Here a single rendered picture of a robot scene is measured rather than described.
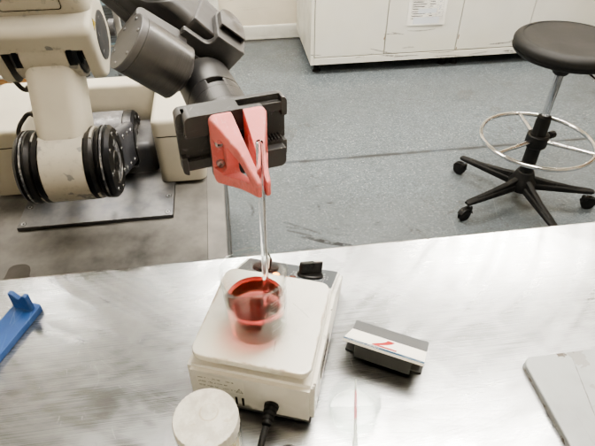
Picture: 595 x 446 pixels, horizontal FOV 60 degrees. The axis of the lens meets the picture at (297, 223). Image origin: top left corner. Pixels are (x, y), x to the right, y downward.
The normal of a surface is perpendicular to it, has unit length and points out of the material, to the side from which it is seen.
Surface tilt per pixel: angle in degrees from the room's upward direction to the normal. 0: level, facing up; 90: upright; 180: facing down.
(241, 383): 90
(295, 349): 0
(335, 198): 0
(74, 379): 0
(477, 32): 90
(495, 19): 90
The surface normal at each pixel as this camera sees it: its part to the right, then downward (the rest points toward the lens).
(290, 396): -0.22, 0.64
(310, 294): 0.00, -0.76
